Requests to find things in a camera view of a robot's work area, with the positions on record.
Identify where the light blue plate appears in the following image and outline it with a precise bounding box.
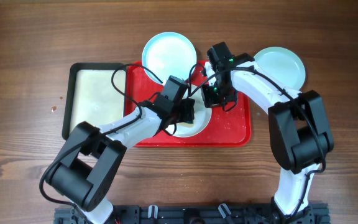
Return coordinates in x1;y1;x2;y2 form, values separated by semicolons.
141;32;197;85

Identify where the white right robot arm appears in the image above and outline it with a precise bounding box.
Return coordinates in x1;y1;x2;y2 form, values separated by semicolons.
203;59;334;223

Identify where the red plastic tray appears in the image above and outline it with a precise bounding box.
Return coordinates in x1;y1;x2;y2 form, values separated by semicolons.
126;66;252;147

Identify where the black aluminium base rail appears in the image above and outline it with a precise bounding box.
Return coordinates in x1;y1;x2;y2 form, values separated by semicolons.
53;203;331;224

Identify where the white plate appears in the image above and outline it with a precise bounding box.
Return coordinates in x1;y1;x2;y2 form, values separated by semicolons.
166;89;212;138

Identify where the pale green plate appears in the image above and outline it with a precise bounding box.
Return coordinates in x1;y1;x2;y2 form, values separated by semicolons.
254;47;306;90

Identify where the green scrubbing sponge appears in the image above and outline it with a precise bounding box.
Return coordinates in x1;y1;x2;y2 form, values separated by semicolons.
182;120;194;125

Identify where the black tray with soapy water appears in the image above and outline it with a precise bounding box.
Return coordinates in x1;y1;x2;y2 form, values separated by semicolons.
62;62;126;140

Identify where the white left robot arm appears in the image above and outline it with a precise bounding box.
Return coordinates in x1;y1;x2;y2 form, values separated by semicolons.
39;96;195;223

